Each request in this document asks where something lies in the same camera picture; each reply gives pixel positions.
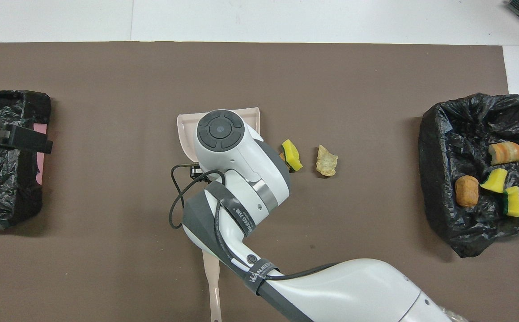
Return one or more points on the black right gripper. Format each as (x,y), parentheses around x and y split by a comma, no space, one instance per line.
(197,172)

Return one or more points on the beige hand brush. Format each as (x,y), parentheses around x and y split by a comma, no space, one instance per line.
(212,277)

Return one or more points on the long striped croissant piece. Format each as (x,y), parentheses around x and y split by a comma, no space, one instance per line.
(508,153)

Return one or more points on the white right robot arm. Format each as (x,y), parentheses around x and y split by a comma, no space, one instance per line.
(241,170)

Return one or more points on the brown bread chunk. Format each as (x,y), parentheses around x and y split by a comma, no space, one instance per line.
(466,191)

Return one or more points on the beige plastic dustpan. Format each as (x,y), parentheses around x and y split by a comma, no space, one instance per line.
(185,134)

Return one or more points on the pink bin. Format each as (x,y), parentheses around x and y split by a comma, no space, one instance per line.
(40,167)

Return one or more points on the thick yellow sponge piece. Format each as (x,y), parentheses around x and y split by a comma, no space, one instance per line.
(291,154)

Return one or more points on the brown table mat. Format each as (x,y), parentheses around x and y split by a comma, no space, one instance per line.
(107,89)

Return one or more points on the wedge green yellow sponge piece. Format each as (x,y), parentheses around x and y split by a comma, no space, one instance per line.
(494,182)

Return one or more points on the black trash bag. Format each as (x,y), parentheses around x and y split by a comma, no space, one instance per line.
(0,188)
(456,134)

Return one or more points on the notched green yellow sponge piece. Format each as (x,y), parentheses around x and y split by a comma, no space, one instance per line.
(513,203)

